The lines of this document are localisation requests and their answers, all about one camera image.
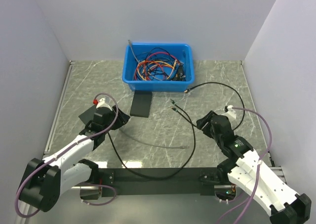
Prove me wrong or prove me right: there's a black cable with plug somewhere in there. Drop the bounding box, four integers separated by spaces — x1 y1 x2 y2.
107 82 246 179

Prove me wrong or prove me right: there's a black cable teal plug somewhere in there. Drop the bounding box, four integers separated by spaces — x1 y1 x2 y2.
170 99 197 128

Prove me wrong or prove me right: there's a black network switch box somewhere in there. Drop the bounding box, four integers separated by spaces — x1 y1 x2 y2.
79 105 96 126

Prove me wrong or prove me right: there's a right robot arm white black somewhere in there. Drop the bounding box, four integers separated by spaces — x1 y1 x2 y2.
197 106 312 224

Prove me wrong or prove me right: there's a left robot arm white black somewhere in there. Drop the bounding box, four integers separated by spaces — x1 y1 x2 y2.
15 105 130 212

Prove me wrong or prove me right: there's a black flat box far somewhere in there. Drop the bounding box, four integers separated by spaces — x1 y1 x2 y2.
130 90 153 118

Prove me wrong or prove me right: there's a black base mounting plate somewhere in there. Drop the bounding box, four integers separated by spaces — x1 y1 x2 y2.
80 168 244 200

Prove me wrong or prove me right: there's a blue plastic bin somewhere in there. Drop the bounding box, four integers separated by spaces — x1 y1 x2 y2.
122 43 195 92

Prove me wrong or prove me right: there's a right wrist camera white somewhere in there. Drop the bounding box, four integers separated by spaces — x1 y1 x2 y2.
223 105 237 121

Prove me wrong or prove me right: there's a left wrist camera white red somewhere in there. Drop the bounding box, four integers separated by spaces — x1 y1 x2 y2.
93 98 112 110

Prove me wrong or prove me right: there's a tangled coloured cables bundle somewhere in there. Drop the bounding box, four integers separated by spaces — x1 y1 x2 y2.
133 47 187 83

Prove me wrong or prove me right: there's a grey cable in bin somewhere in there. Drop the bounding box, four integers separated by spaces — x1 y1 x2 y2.
127 40 140 64

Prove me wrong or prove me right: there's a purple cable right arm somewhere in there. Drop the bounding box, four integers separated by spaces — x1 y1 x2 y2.
213 106 274 224

